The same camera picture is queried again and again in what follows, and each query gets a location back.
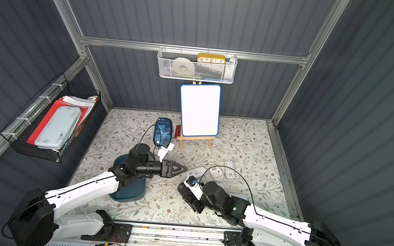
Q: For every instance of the white papers stack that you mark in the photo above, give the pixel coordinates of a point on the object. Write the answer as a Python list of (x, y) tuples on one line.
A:
[(86, 105)]

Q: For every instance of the yellow digital clock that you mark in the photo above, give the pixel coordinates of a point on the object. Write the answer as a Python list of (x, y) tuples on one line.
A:
[(211, 58)]

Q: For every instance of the long white mouse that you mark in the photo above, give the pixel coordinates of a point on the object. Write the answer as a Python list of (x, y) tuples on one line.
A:
[(229, 170)]

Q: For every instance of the white wire wall basket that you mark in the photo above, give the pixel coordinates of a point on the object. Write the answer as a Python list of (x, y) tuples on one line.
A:
[(210, 73)]

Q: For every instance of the white mouse with label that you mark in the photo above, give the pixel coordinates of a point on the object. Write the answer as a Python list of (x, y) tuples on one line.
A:
[(216, 173)]

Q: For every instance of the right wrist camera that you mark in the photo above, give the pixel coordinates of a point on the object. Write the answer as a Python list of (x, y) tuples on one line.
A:
[(194, 186)]

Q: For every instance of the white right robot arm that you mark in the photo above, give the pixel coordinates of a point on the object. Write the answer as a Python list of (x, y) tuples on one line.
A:
[(259, 227)]

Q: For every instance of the white plastic tray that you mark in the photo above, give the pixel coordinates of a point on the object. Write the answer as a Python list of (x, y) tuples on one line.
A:
[(58, 128)]

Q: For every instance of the black wire wall basket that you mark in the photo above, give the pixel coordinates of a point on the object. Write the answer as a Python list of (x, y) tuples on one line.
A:
[(17, 133)]

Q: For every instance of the blue dinosaur pencil case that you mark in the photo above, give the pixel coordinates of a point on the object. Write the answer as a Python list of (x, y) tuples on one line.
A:
[(162, 131)]

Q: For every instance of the teal plastic storage box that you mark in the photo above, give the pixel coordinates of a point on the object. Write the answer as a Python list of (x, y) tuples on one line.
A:
[(131, 193)]

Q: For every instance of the red leather wallet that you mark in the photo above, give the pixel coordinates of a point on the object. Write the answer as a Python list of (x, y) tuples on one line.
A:
[(178, 131)]

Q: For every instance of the white tape roll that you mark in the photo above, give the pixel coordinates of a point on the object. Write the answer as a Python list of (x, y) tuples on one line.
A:
[(183, 66)]

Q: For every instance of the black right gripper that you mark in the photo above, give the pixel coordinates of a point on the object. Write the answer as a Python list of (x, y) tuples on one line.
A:
[(192, 195)]

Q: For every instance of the white board blue frame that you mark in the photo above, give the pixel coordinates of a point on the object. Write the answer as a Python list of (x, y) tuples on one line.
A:
[(200, 109)]

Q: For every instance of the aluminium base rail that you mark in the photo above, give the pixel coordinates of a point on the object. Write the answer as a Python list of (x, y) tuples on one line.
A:
[(171, 238)]

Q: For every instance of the wooden tabletop easel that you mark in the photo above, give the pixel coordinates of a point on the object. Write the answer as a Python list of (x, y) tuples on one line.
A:
[(181, 138)]

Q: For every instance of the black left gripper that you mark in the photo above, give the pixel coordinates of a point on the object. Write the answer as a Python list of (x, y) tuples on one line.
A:
[(165, 168)]

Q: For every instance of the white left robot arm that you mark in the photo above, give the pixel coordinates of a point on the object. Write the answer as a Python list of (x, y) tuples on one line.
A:
[(37, 219)]

